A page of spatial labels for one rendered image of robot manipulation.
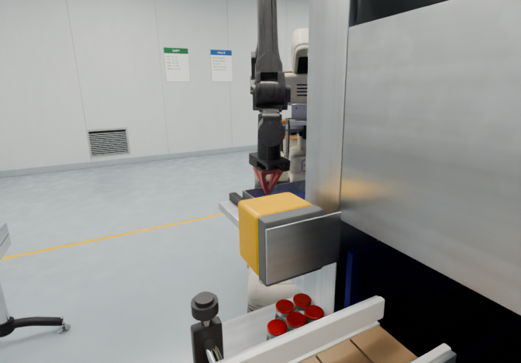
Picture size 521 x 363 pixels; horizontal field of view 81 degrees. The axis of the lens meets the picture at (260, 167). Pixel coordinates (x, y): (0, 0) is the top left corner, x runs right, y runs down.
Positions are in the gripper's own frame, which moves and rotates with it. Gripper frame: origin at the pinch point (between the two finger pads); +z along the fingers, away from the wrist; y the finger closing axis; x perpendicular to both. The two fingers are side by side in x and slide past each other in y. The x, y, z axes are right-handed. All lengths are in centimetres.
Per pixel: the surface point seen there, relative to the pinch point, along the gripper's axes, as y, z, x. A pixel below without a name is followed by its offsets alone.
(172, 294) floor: -89, 99, -13
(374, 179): 44, -21, -13
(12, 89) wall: -487, 10, -144
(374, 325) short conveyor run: 47, -7, -14
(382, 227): 46, -17, -13
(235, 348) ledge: 39.3, -1.3, -25.5
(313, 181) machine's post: 35.3, -17.6, -13.4
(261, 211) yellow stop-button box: 37.4, -16.3, -21.5
